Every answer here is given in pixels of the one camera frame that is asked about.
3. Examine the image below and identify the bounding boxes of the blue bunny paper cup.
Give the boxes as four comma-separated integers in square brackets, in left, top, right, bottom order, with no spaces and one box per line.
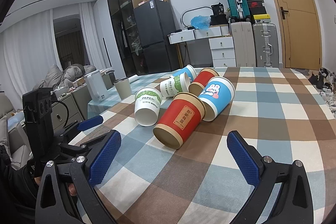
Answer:
[198,76,236,122]

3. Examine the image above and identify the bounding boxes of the checkered tablecloth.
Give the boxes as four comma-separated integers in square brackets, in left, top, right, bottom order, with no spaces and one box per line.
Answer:
[72,67,335,223]

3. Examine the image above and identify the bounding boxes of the silver suitcase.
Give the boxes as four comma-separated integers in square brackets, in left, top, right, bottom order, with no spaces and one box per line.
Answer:
[252,23,279,68]

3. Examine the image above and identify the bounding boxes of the large red paper cup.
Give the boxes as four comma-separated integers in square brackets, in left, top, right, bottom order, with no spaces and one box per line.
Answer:
[153,92,206,149]

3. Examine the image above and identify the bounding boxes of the small red paper cup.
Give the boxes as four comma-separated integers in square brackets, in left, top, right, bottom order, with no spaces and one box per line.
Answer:
[189,68,219,96]

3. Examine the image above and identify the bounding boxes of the grey drawer cabinet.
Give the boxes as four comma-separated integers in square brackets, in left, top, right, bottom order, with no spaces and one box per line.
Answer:
[51,85,91,131]

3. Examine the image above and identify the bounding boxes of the black bag on desk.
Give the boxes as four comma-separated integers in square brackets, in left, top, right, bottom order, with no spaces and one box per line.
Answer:
[210,2,228,26]

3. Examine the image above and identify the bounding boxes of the far blue paper cup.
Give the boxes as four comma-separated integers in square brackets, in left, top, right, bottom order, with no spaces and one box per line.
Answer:
[172,64,197,82]

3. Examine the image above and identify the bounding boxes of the black refrigerator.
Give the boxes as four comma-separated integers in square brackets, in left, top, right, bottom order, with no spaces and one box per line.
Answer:
[134,0,180,74]

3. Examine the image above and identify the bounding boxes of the beige tumbler cup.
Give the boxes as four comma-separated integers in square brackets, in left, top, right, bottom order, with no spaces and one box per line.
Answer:
[114,77,132,100]

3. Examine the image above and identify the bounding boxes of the white curtain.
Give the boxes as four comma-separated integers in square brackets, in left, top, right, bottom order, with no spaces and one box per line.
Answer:
[1,2,106,109]

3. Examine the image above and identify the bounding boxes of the near white green paper cup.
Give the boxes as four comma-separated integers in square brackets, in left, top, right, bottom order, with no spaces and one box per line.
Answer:
[134,87,162,127]

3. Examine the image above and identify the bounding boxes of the left hand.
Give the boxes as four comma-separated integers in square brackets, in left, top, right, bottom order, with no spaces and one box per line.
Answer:
[34,177,77,196]

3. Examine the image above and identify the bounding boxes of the beige suitcase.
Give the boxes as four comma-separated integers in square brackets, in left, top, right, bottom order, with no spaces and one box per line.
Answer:
[231,22,256,67]

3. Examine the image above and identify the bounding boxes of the black cable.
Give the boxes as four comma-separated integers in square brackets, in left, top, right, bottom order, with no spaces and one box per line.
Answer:
[51,99,70,130]

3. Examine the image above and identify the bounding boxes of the blue plastic bag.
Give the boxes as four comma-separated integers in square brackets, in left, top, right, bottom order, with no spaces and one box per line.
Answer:
[190,15,211,30]

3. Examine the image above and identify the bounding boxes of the far white green paper cup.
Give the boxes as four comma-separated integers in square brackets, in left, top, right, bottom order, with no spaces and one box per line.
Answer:
[160,72,190,98]

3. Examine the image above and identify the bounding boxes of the white drawer desk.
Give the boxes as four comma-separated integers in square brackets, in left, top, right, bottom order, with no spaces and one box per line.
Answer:
[168,24,236,68]

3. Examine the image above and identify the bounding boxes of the dark glass cabinet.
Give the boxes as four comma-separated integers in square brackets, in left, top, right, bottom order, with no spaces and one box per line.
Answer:
[107,0,148,77]

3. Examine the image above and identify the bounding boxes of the stacked shoe boxes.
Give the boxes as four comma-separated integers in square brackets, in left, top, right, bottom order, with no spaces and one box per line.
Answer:
[247,0,271,23]

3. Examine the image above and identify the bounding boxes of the white appliance box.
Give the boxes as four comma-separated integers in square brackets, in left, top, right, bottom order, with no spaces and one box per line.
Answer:
[84,70,108,102]

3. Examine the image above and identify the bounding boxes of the white green paper cup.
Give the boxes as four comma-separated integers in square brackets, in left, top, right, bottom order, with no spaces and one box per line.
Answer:
[134,87,162,127]
[160,72,190,98]

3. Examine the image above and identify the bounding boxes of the grey clothes pile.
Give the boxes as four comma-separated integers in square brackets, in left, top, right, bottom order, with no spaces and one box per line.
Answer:
[33,64,96,90]

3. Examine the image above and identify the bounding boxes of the wooden door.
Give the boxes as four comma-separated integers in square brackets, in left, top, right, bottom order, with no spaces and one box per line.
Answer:
[274,0,322,70]

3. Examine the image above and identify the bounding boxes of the teal suitcase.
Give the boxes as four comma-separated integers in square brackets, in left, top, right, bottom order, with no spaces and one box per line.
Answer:
[227,0,251,22]

